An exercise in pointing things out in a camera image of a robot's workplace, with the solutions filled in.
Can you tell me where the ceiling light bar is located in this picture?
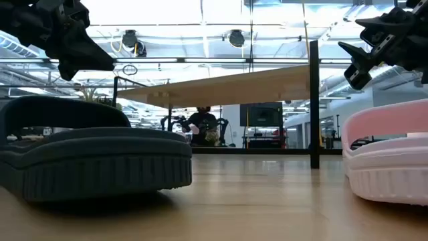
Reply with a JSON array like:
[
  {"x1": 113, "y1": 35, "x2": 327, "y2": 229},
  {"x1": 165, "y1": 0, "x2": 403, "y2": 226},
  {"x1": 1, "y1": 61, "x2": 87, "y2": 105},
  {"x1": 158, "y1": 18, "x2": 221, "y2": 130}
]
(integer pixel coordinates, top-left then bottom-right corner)
[{"x1": 0, "y1": 57, "x2": 355, "y2": 65}]

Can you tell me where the black aluminium table frame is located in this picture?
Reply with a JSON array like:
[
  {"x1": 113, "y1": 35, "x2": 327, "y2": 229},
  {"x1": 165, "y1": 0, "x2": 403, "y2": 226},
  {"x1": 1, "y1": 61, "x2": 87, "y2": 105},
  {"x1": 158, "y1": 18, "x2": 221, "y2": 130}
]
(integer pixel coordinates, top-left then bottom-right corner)
[{"x1": 191, "y1": 147, "x2": 344, "y2": 155}]

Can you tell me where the black monitor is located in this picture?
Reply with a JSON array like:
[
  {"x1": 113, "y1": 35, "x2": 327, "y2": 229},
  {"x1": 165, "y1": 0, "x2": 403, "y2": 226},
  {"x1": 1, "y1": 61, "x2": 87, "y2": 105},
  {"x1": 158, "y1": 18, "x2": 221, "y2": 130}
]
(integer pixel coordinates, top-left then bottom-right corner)
[{"x1": 239, "y1": 102, "x2": 284, "y2": 128}]

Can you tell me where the wooden shelf with black frame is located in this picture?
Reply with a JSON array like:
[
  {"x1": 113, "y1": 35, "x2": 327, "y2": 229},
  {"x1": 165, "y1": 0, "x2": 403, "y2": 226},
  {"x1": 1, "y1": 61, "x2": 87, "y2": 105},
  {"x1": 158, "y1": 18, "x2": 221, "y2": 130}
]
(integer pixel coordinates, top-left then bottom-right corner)
[{"x1": 112, "y1": 39, "x2": 320, "y2": 169}]

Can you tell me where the small background potted plant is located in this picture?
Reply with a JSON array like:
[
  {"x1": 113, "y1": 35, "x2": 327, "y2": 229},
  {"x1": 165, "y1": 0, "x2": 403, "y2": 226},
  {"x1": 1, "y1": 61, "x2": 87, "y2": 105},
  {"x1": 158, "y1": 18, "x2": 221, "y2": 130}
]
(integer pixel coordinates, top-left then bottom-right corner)
[{"x1": 204, "y1": 129, "x2": 220, "y2": 147}]

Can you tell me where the black ceiling cable reel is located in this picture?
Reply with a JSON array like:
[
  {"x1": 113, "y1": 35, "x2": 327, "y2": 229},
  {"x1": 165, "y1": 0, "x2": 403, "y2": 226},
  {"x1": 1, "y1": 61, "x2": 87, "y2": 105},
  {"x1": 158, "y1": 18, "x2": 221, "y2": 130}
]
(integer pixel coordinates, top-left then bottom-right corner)
[
  {"x1": 227, "y1": 29, "x2": 246, "y2": 49},
  {"x1": 121, "y1": 29, "x2": 148, "y2": 58}
]

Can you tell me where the black hanging cable loop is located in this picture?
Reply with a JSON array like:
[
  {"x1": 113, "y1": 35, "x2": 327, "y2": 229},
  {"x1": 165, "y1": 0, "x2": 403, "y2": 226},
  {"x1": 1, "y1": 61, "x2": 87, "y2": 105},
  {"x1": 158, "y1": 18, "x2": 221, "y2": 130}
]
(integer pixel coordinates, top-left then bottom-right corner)
[{"x1": 121, "y1": 64, "x2": 139, "y2": 76}]

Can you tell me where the black slide sandal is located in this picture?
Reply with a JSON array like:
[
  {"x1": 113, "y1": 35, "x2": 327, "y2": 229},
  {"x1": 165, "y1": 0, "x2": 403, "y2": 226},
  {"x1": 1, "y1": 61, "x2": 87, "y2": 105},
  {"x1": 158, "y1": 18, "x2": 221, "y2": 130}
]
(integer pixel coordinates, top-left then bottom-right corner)
[{"x1": 0, "y1": 95, "x2": 193, "y2": 202}]

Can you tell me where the pink slide sandal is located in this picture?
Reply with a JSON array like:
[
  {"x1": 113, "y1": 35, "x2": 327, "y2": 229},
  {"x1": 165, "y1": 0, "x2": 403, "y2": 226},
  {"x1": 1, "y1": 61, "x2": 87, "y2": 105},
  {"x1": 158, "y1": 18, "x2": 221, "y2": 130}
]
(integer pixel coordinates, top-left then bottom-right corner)
[{"x1": 340, "y1": 98, "x2": 428, "y2": 206}]

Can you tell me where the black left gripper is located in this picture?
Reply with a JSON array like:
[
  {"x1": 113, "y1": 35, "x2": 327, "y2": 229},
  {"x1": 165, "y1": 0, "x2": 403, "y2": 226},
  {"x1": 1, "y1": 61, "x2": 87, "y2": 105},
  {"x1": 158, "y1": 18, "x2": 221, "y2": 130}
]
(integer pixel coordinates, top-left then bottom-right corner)
[{"x1": 19, "y1": 0, "x2": 116, "y2": 82}]

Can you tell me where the person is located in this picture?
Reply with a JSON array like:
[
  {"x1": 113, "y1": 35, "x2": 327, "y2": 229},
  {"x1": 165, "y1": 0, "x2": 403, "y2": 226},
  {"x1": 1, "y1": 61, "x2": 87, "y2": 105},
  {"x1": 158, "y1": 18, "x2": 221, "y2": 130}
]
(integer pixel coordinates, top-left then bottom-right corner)
[{"x1": 182, "y1": 106, "x2": 221, "y2": 147}]

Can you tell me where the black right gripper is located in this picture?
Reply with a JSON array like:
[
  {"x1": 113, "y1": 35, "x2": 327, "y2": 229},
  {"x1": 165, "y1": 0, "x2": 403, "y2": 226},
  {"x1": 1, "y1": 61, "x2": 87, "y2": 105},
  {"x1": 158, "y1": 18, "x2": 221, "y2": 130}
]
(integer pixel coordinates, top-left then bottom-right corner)
[{"x1": 337, "y1": 0, "x2": 428, "y2": 90}]

